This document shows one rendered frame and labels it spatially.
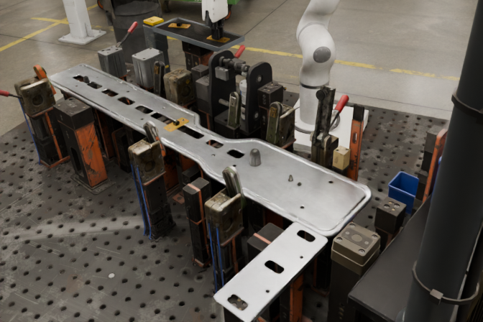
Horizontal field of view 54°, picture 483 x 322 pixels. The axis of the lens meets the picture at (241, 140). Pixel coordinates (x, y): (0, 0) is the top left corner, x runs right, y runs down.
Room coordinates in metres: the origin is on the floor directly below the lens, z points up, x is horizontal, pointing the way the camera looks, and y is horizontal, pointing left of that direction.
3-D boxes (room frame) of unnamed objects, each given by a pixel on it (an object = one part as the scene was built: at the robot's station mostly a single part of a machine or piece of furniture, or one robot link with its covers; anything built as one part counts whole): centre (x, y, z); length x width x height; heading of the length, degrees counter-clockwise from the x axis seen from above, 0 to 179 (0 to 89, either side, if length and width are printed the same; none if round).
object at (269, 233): (0.81, -0.05, 0.84); 0.11 x 0.10 x 0.28; 136
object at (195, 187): (1.01, 0.13, 0.84); 0.11 x 0.08 x 0.29; 136
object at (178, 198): (1.33, 0.20, 0.84); 0.13 x 0.05 x 0.29; 136
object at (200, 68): (1.54, 0.13, 0.90); 0.05 x 0.05 x 0.40; 46
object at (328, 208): (1.33, 0.23, 1.00); 1.38 x 0.22 x 0.02; 46
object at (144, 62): (1.67, 0.33, 0.90); 0.13 x 0.10 x 0.41; 136
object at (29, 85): (1.59, 0.76, 0.88); 0.15 x 0.11 x 0.36; 136
